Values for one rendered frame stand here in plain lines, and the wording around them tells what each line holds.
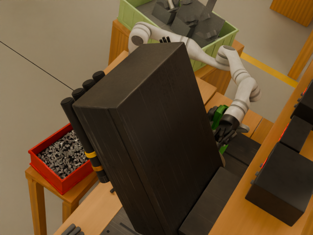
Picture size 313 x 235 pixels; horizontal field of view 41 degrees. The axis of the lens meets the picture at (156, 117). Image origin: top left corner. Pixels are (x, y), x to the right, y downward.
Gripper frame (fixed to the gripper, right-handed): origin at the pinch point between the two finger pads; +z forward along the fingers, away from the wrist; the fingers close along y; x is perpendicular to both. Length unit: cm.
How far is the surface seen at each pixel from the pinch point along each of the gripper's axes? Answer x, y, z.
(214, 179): -1.3, 11.6, 14.5
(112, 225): 0.0, -26.3, 41.7
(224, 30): 11, -66, -98
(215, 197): -0.1, 15.1, 20.6
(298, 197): -15, 56, 24
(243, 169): 32.9, -14.5, -14.0
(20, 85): -25, -205, -24
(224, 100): 22, -41, -48
